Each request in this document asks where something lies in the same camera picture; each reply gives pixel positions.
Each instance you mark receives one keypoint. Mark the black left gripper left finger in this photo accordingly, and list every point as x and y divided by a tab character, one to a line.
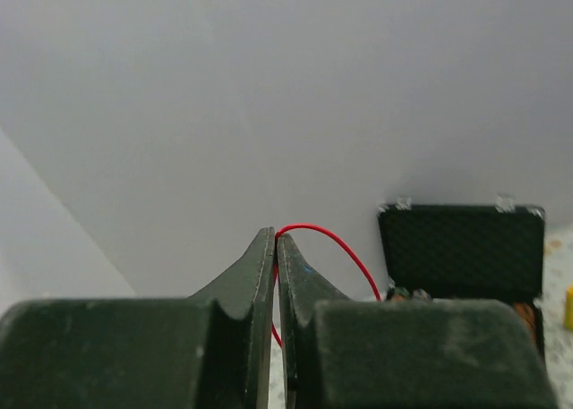
207	350

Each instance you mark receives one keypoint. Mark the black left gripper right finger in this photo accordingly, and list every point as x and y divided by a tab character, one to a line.
340	353

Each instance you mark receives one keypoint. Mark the black poker chip case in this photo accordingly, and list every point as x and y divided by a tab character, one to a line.
456	251

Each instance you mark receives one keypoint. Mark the yellow toy block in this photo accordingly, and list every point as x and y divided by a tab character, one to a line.
568	309

